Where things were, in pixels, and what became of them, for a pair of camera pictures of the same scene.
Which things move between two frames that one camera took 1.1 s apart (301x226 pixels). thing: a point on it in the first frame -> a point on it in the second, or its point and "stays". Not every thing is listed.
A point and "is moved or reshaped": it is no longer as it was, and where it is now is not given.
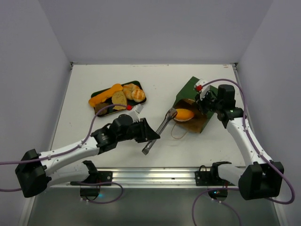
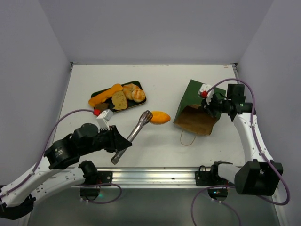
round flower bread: [128, 89] stays
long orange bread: [101, 97] stays
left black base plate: [100, 178] stays
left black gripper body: [136, 131] -> [105, 140]
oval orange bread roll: [183, 115] -> [159, 117]
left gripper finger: [152, 135] -> [122, 143]
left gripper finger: [147, 129] -> [118, 137]
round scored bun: [138, 95] stays
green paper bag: [186, 100] is moved or reshaped
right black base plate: [211, 178] stays
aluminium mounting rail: [147, 177] stays
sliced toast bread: [119, 98] stays
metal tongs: [171, 113] -> [145, 118]
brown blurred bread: [99, 106] stays
